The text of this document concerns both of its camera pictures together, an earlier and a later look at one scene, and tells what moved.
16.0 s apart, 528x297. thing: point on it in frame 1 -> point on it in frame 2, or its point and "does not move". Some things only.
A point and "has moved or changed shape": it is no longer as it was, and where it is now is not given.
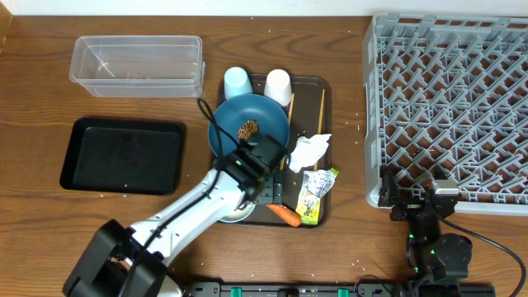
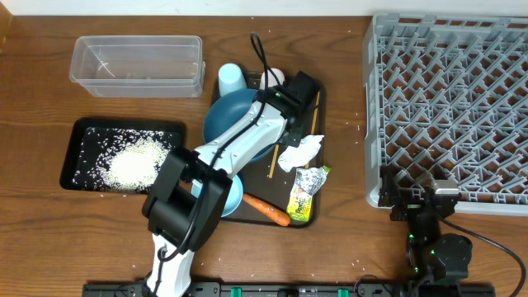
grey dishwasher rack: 445,98 does not move
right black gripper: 391,194 does not move
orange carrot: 286,214 has moved or changed shape
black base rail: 337,289 does not move
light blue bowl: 239,214 has moved or changed shape
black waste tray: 124,156 does not move
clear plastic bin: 139,67 does not move
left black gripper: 275,195 -> 295,142
